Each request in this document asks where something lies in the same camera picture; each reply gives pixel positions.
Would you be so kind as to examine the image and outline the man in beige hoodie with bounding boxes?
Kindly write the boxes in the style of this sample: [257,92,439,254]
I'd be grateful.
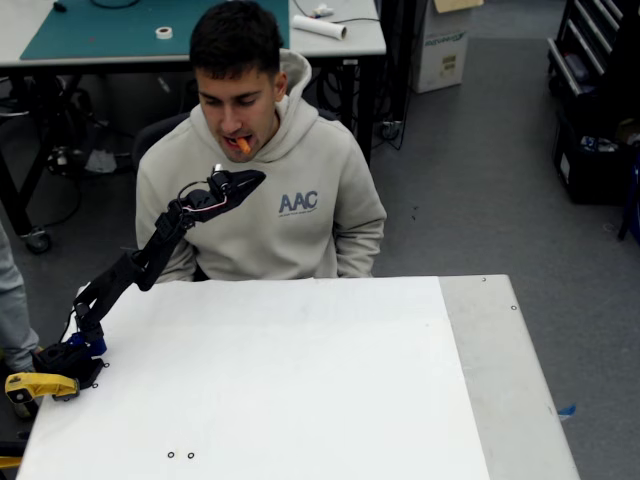
[134,0,389,281]

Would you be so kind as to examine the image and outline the black office chair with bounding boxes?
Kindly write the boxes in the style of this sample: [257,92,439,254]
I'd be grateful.
[132,112,194,174]

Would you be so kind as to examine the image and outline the white rolled paper tube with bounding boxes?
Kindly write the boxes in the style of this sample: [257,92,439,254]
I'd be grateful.
[291,13,348,41]

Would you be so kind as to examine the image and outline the grey table with black legs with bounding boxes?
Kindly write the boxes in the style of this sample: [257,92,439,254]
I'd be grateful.
[0,0,389,251]

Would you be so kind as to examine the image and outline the white paper sheet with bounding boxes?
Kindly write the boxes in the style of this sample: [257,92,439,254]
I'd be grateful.
[14,275,491,480]

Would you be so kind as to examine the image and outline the green cutting mat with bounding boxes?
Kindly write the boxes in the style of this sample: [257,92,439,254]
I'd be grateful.
[18,0,291,61]

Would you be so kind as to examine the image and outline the person in grey clothing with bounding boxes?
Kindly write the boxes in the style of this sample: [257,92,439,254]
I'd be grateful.
[0,219,42,374]

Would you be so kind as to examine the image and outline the white cardboard box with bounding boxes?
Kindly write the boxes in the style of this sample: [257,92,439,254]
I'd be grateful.
[412,0,485,95]

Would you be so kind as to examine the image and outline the yellow black clamp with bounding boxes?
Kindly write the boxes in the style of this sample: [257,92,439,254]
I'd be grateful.
[3,372,81,405]

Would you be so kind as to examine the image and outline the black storage bin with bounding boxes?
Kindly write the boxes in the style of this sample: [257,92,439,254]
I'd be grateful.
[552,107,640,206]

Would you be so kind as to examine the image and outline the black tool cart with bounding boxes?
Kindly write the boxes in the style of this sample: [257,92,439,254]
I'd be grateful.
[546,0,640,101]

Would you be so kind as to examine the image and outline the pink white wire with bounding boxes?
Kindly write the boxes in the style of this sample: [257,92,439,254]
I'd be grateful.
[180,198,229,215]

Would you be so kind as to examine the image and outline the black camera cable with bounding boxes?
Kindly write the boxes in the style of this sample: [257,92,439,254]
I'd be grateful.
[176,178,212,202]

